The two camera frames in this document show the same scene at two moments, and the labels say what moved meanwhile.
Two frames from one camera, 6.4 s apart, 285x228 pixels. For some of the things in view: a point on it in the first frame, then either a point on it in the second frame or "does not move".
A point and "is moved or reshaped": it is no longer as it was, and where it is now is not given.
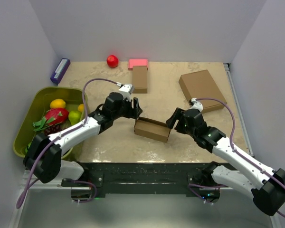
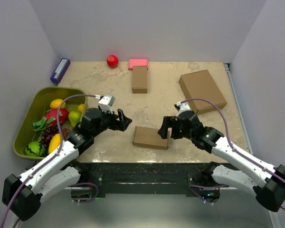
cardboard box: [152, 129] is moved or reshaped
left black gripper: [132, 113] → [124, 120]
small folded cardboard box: [140, 79] does not move
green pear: [74, 117] does not move
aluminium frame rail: [228, 67] does not move
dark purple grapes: [52, 129] does not move
